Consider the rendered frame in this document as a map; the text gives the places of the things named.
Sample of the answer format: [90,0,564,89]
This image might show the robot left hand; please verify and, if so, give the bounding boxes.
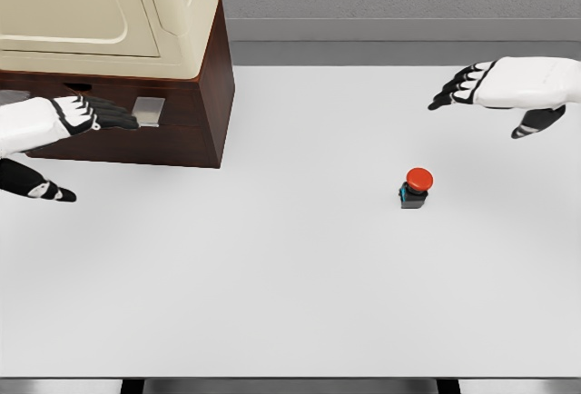
[0,94,141,203]

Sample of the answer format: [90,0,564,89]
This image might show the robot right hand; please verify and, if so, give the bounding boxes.
[428,56,581,140]

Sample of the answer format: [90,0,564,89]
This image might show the brown cabinet drawer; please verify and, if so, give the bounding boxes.
[0,83,201,128]

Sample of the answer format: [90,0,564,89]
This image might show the dark brown wooden cabinet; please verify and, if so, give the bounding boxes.
[0,0,236,170]

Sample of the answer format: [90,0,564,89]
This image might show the cream printer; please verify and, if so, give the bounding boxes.
[0,0,220,82]

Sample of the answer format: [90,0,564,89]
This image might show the silver drawer handle plate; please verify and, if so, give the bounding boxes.
[133,96,166,128]

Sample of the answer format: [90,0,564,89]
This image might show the red mushroom push-button switch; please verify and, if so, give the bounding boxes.
[399,166,435,211]

